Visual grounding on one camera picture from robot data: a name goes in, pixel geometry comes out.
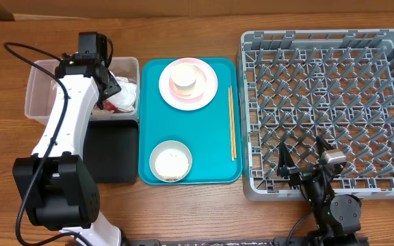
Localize white cup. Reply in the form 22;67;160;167
170;63;198;90

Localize red snack wrapper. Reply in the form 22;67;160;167
103;100;117;113

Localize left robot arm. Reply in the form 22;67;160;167
12;51;125;245

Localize black rectangular tray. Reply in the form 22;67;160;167
83;120;139;184

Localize white napkin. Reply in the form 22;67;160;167
107;76;137;112

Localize teal serving tray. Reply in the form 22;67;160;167
138;57;243;185

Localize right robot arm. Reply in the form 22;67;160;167
277;136;369;245

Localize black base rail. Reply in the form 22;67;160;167
121;238;369;246

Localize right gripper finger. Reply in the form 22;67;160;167
316;136;335;159
278;141;295;170

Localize clear plastic waste bin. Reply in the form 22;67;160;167
25;57;140;125

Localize large pink plate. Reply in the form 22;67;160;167
159;57;218;111

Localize grey bowl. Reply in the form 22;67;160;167
149;140;193;182

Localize grey dishwasher rack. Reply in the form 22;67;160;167
237;29;394;201

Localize white rice pile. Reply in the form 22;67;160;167
155;149;189;180

